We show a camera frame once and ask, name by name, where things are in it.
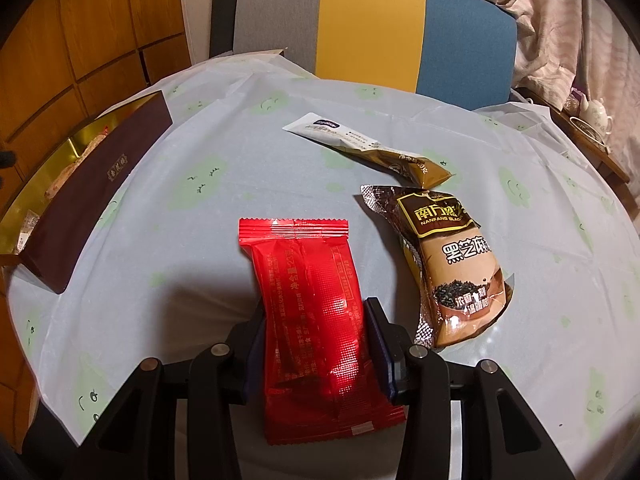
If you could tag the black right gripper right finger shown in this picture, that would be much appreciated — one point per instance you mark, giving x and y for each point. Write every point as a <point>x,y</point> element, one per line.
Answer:
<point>387,343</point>

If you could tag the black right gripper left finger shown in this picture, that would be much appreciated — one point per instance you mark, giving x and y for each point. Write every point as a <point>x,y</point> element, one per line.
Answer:
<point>247,343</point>

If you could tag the large red foil snack packet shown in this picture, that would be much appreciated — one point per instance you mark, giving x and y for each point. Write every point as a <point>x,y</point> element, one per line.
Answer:
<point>319,379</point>

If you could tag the brown sesame paste packet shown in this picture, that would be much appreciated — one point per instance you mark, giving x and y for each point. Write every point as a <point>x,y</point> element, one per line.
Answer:
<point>462,287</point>

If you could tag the white brown stick sachet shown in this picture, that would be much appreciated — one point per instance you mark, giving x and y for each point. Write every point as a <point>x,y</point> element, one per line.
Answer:
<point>417,169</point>

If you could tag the light blue patterned tablecloth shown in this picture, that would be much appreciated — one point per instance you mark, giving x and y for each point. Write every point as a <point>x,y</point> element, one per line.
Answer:
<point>163,274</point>

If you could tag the gold lined dark snack box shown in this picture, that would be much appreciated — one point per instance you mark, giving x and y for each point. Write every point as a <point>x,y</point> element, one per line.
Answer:
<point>47,226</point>

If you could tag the wooden side table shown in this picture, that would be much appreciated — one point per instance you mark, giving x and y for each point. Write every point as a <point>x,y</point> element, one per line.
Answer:
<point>606,165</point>

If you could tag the grey yellow blue chair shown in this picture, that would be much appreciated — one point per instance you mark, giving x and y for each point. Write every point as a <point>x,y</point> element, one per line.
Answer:
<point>460,52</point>

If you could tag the white teapot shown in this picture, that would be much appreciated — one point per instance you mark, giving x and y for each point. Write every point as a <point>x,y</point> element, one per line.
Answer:
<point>594,121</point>

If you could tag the beige patterned curtain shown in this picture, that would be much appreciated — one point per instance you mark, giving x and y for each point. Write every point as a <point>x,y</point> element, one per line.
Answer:
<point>566,44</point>

